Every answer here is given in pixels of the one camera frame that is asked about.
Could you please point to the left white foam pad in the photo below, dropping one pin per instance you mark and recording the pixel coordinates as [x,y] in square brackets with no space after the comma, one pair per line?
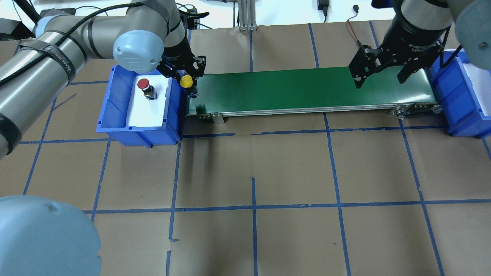
[143,112]

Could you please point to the black power adapter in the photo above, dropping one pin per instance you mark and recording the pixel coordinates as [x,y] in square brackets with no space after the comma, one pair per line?
[191,21]

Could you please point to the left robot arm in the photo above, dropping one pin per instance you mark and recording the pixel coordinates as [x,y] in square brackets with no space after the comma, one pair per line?
[44,237]

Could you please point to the green conveyor belt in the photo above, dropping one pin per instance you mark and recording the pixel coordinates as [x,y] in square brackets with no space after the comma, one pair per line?
[306,90]

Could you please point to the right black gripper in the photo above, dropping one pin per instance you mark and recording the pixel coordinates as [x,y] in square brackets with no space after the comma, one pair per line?
[409,39]

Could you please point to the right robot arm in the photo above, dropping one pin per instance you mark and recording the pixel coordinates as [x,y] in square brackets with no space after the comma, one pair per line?
[466,24]

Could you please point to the yellow push button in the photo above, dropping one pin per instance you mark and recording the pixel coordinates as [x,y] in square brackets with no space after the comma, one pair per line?
[190,89]

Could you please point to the right white foam pad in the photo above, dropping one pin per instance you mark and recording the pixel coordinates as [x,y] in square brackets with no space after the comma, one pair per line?
[481,83]

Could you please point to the right blue plastic bin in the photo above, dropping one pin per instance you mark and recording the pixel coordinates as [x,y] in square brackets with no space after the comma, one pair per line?
[454,92]

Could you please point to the white foam pad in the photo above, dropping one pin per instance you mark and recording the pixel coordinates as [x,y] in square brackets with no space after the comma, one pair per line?
[143,112]
[481,83]

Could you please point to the aluminium profile post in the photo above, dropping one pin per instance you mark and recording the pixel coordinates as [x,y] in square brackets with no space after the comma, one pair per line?
[247,15]

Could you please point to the red push button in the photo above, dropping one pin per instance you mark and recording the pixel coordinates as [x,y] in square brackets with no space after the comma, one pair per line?
[148,90]

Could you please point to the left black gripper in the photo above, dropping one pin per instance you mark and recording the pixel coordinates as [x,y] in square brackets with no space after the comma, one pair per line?
[177,54]

